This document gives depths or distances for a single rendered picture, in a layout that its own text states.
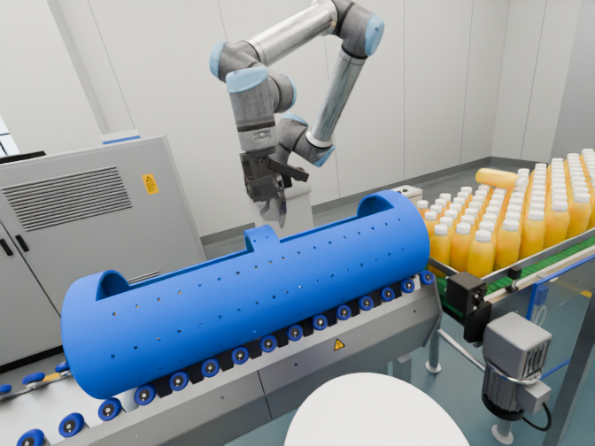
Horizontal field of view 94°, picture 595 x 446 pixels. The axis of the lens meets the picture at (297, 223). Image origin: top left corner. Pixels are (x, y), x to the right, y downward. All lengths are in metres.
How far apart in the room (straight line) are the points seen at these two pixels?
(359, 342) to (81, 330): 0.68
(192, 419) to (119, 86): 3.17
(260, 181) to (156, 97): 2.91
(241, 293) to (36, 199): 1.97
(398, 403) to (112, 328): 0.55
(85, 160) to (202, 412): 1.85
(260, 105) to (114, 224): 1.90
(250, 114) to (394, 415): 0.62
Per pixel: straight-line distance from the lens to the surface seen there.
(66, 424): 0.89
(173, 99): 3.50
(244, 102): 0.64
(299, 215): 1.58
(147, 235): 2.40
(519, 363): 1.02
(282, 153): 1.55
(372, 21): 1.22
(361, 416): 0.57
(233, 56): 0.81
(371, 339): 0.92
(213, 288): 0.66
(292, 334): 0.80
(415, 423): 0.57
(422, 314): 1.00
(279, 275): 0.66
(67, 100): 3.34
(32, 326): 2.91
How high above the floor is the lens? 1.53
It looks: 23 degrees down
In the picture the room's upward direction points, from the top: 9 degrees counter-clockwise
